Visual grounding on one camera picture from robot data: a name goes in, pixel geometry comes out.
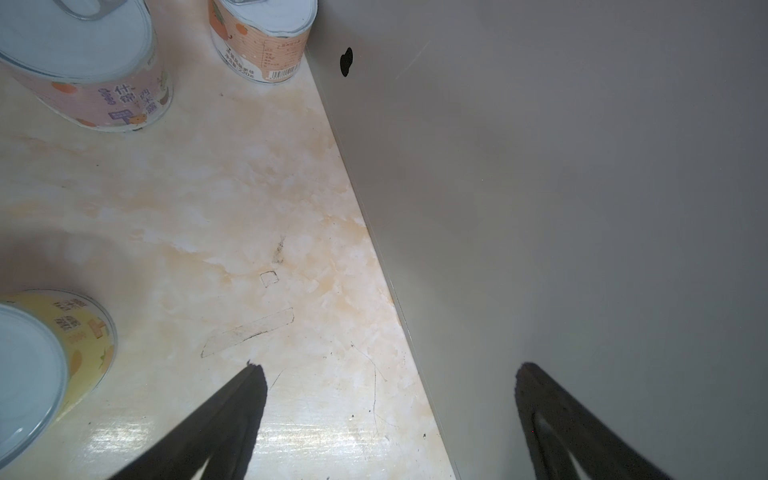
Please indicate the pink label small can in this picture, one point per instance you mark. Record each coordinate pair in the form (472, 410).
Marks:
(95, 63)

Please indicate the grey metal cabinet counter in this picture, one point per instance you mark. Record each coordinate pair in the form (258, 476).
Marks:
(577, 184)

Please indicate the yellow label small can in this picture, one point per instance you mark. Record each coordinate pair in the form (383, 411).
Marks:
(56, 347)

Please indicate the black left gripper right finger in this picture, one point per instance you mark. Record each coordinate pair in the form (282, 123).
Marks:
(565, 440)

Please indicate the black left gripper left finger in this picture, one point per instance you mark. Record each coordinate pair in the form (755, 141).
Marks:
(216, 440)

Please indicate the orange label small can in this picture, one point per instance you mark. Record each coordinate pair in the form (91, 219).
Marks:
(262, 41)

